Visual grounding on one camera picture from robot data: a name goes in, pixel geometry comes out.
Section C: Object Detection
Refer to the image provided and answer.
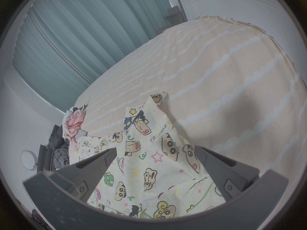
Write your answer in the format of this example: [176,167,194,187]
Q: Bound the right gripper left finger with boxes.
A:
[56,148,118,203]

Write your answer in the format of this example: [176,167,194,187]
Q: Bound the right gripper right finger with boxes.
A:
[194,145,260,201]

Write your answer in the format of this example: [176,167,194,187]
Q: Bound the white printed pyjama top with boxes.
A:
[68,91,227,221]

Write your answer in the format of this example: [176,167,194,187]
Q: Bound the pile of clothes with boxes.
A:
[49,102,90,169]

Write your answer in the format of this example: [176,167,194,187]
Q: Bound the black chest of drawers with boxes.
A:
[36,124,63,172]

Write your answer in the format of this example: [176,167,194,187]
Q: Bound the round white mirror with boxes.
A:
[21,149,38,171]

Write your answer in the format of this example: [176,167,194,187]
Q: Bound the bed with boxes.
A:
[62,0,307,208]

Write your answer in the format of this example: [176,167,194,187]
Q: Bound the blue-green curtain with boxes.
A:
[12,0,173,112]

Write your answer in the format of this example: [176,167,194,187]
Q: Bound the grey bedside table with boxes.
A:
[156,6,188,36]

